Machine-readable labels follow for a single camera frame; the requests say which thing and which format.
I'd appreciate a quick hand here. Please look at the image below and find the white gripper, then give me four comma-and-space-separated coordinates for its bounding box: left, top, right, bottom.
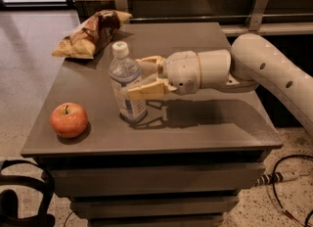
126, 51, 201, 100

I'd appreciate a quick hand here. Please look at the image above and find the clear plastic water bottle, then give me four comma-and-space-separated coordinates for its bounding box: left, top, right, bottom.
109, 41, 147, 122

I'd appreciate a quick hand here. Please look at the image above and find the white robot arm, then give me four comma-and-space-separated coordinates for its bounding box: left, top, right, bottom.
123, 33, 313, 134

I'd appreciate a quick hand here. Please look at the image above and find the red apple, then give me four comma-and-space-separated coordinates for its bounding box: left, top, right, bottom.
50, 103, 88, 138

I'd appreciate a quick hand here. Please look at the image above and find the brown chip bag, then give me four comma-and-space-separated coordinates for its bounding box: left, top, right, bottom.
52, 10, 132, 59

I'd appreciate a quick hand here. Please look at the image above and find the grey drawer cabinet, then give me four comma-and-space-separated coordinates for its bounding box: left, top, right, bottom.
21, 22, 284, 227

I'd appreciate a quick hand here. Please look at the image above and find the striped power strip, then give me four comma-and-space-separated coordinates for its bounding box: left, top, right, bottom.
254, 171, 299, 187

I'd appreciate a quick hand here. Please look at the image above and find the black chair base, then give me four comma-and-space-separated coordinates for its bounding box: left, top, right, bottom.
0, 159, 56, 227

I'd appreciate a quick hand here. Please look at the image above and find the right metal wall bracket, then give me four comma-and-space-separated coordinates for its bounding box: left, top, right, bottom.
245, 0, 269, 31

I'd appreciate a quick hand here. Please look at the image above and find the horizontal metal rail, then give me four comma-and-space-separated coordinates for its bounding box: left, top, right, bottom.
130, 13, 313, 23

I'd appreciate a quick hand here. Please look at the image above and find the black floor cable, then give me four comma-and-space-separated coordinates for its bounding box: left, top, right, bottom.
265, 154, 313, 227

